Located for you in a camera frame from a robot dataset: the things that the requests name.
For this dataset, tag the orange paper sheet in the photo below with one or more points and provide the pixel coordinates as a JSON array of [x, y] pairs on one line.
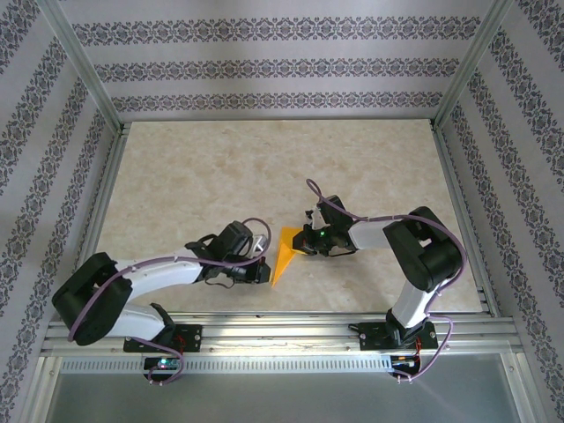
[[284, 255]]

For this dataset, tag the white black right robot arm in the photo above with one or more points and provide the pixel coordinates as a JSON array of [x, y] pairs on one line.
[[368, 235]]

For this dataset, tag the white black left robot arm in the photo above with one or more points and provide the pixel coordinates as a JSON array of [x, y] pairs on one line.
[[158, 275]]

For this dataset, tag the controller board with green light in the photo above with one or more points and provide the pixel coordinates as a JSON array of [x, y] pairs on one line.
[[164, 363]]

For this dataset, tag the grey metal bottom panel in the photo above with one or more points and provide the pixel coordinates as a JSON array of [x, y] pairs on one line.
[[282, 401]]

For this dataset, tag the small controller board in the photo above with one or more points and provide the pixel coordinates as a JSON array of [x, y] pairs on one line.
[[403, 360]]

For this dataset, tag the aluminium mounting rail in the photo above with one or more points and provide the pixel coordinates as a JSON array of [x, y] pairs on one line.
[[273, 337]]

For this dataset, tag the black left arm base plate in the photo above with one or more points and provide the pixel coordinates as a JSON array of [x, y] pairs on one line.
[[194, 337]]

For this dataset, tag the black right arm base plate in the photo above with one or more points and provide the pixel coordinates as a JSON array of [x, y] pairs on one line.
[[369, 337]]

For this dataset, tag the aluminium side rail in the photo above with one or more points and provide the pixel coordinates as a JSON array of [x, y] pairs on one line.
[[458, 198], [94, 229]]

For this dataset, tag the aluminium frame post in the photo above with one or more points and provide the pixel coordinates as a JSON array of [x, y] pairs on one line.
[[83, 66], [473, 66]]

